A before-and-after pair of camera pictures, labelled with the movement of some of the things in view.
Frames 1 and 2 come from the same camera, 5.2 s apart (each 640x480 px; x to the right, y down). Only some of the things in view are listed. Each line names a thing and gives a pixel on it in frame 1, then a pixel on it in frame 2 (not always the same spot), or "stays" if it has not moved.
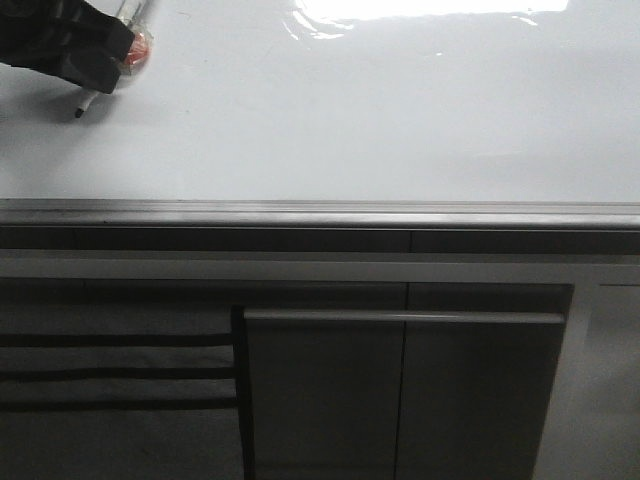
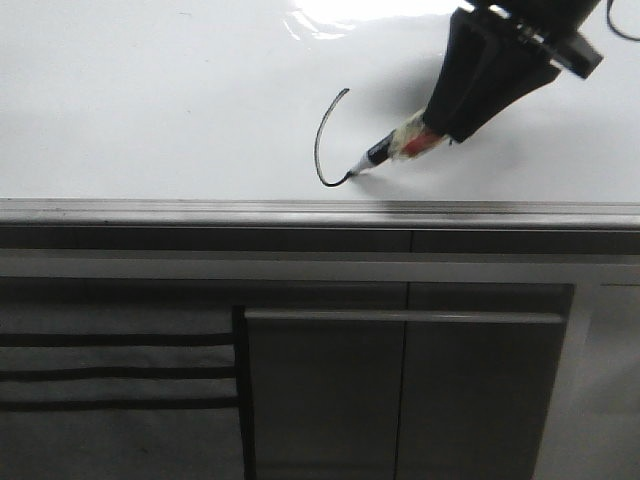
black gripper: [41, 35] → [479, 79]
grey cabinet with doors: [399, 381] stays
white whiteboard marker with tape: [135, 14] → [408, 140]
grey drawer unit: [124, 380] stays
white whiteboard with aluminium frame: [341, 114] stays
